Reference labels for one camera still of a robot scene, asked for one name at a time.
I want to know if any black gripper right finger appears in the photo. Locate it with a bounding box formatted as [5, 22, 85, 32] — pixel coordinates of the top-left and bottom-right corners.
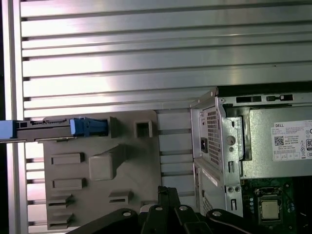
[169, 187, 276, 234]

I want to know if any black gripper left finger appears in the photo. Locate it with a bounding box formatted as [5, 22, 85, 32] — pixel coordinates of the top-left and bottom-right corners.
[70, 186, 171, 234]

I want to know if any hard disk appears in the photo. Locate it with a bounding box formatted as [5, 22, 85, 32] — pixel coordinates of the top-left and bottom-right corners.
[0, 117, 109, 144]

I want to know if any grey parts rack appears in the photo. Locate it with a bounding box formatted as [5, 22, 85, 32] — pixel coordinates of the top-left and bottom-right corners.
[42, 109, 161, 231]

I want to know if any green motherboard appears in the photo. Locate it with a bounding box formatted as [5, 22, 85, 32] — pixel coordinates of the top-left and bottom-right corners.
[241, 176, 312, 234]

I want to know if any CPU socket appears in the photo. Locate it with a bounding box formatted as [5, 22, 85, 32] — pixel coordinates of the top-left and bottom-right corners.
[254, 187, 290, 225]

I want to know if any black PC case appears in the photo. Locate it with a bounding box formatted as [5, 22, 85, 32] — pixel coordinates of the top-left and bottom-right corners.
[190, 85, 312, 234]

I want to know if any silver CPU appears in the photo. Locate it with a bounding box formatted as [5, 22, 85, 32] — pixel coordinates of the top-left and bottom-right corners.
[260, 199, 283, 220]

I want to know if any grey power supply unit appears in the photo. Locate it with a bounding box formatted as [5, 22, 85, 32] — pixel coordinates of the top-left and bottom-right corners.
[199, 104, 312, 180]

